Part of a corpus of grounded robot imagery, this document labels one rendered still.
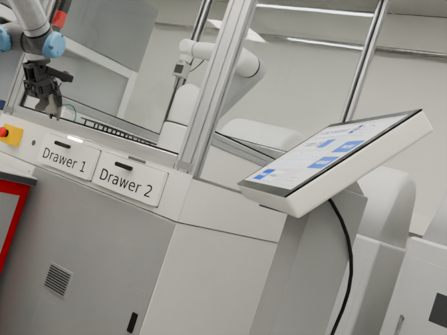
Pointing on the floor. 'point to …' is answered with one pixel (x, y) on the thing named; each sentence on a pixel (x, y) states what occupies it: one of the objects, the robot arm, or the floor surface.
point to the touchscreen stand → (308, 269)
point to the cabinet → (122, 268)
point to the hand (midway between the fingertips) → (55, 115)
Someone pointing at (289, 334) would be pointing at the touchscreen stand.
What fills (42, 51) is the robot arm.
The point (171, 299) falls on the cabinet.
